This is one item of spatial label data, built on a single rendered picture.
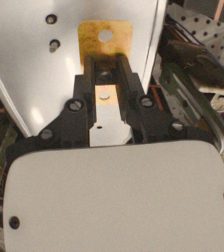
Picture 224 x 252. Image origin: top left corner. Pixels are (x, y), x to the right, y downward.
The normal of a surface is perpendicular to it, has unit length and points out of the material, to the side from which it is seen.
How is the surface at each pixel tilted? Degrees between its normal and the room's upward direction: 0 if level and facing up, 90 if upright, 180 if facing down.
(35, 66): 0
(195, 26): 0
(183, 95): 78
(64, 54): 0
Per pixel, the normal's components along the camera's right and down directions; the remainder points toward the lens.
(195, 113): -0.95, 0.22
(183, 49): 0.04, -0.58
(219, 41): 0.10, 0.82
